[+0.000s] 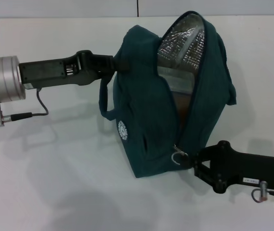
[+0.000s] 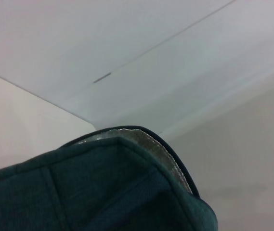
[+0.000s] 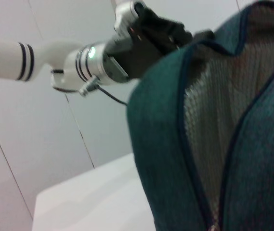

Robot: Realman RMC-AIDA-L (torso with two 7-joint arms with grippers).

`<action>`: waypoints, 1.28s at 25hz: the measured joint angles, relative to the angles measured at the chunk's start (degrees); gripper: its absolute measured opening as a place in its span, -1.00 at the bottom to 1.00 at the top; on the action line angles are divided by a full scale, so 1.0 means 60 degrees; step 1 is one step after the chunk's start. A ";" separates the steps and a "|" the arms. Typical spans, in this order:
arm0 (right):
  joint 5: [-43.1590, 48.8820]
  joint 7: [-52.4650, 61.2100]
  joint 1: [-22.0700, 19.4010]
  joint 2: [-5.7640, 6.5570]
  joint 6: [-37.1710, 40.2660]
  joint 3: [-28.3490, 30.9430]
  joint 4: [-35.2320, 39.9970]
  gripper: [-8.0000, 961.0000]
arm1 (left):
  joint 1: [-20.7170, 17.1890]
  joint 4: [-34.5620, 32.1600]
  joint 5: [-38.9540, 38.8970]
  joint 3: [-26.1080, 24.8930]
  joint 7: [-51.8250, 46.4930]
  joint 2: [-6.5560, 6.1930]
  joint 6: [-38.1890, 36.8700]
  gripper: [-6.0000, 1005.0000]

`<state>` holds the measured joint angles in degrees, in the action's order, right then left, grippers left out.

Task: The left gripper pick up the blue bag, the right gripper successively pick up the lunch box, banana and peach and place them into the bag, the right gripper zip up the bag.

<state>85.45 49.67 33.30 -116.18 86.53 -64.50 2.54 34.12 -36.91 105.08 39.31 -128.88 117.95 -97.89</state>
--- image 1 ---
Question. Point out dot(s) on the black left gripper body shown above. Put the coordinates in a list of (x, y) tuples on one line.
[(45, 71)]

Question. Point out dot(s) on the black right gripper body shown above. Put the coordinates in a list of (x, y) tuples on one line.
[(238, 166)]

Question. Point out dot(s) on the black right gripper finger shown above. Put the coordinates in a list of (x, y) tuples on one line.
[(188, 166), (191, 157)]

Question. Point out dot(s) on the clear lunch box blue rim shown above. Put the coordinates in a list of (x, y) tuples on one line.
[(177, 79)]

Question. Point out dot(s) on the dark teal insulated lunch bag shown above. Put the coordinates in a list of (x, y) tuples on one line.
[(139, 108)]

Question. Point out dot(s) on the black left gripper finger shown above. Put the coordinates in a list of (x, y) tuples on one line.
[(95, 63)]

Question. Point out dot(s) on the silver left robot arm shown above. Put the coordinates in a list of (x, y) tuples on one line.
[(2, 79)]

